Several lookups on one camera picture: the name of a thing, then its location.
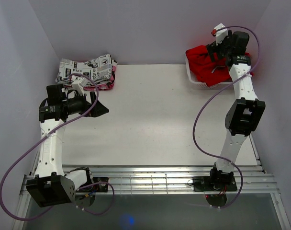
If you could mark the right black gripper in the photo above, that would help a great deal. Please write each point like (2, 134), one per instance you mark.
(213, 47)

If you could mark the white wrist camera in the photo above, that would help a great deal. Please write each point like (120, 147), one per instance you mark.
(220, 32)
(78, 84)

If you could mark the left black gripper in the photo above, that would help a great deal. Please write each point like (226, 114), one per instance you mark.
(86, 104)

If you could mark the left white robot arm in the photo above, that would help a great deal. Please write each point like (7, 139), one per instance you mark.
(50, 185)

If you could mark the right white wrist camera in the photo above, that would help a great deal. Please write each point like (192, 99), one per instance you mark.
(220, 32)

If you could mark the aluminium frame rail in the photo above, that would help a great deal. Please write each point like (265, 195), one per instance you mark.
(173, 180)

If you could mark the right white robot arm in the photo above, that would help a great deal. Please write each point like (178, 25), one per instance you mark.
(244, 115)

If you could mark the white plastic basket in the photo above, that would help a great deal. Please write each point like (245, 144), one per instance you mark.
(201, 85)

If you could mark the newspaper print folded trousers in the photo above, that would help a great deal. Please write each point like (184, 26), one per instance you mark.
(67, 67)

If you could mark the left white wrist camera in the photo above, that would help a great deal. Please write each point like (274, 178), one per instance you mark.
(78, 84)

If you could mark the red trousers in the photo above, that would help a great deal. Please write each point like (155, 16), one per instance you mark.
(200, 68)

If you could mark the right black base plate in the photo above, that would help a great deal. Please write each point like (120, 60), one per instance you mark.
(206, 184)

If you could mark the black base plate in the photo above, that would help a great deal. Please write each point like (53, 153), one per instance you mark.
(206, 184)
(101, 188)

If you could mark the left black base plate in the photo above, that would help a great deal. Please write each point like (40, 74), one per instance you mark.
(101, 188)

